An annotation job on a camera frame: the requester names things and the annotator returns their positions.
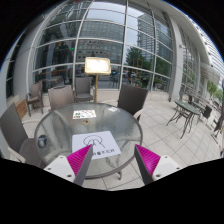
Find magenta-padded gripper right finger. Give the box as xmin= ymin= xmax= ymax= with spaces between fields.
xmin=133 ymin=143 xmax=183 ymax=186

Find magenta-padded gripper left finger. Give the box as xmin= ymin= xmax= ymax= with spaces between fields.
xmin=43 ymin=143 xmax=94 ymax=187

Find black computer mouse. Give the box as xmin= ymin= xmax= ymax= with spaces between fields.
xmin=37 ymin=134 xmax=49 ymax=149

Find white printed mouse pad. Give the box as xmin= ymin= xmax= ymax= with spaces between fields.
xmin=71 ymin=130 xmax=122 ymax=161

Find laminated picture menu card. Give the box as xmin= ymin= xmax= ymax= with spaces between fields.
xmin=72 ymin=109 xmax=98 ymax=120

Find grey wicker chair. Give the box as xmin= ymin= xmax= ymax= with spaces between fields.
xmin=73 ymin=76 xmax=95 ymax=103
xmin=0 ymin=102 xmax=43 ymax=168
xmin=25 ymin=81 xmax=45 ymax=117
xmin=47 ymin=85 xmax=76 ymax=111
xmin=116 ymin=84 xmax=150 ymax=122

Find dark metal bistro table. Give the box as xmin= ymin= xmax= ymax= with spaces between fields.
xmin=166 ymin=99 xmax=202 ymax=140

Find black metal chair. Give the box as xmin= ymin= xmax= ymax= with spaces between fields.
xmin=199 ymin=104 xmax=214 ymax=126

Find wooden slatted bench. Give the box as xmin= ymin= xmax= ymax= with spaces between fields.
xmin=14 ymin=98 xmax=29 ymax=121

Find gold menu stand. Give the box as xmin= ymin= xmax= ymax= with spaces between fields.
xmin=83 ymin=56 xmax=112 ymax=104

